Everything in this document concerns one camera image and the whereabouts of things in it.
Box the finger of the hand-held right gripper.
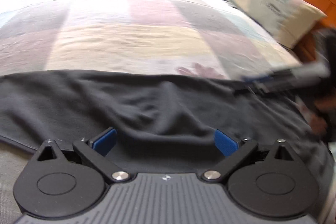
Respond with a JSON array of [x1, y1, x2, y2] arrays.
[[232, 74, 323, 96], [270, 60, 330, 77]]

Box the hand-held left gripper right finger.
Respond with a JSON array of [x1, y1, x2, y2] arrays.
[[201, 129, 301, 184]]

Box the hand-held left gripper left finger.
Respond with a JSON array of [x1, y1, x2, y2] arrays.
[[35, 127, 130, 184]]

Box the dark grey pants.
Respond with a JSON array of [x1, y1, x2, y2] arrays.
[[0, 69, 331, 174]]

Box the person's right hand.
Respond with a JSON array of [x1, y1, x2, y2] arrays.
[[308, 99, 328, 136]]

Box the bed with patchwork sheet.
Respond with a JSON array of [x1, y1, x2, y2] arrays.
[[0, 0, 336, 224]]

